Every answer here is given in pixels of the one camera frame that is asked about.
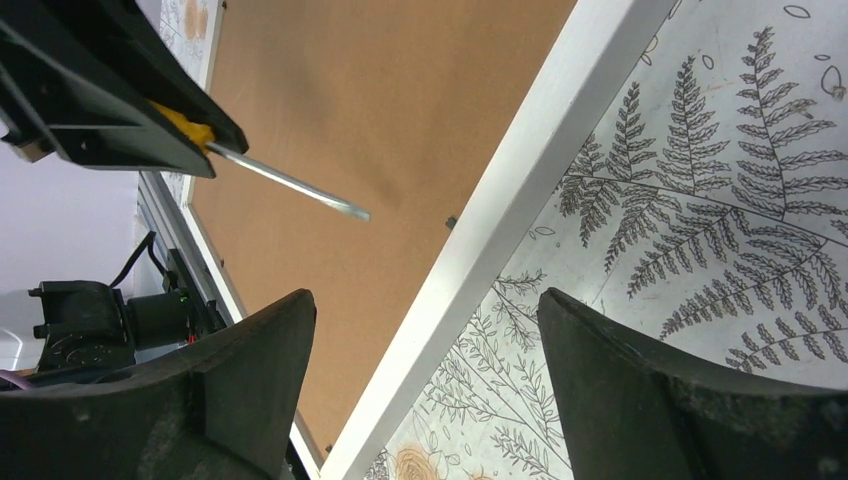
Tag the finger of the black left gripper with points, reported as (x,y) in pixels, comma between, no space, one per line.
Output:
(58,97)
(120,36)

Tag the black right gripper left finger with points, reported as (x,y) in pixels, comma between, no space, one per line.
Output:
(219,408)

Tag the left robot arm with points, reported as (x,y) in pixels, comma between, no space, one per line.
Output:
(88,325)

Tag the yellow handled screwdriver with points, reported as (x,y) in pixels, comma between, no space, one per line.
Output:
(278,175)

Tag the white picture frame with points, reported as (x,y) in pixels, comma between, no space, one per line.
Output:
(446,120)

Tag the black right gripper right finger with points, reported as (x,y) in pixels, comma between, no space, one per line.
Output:
(633,407)

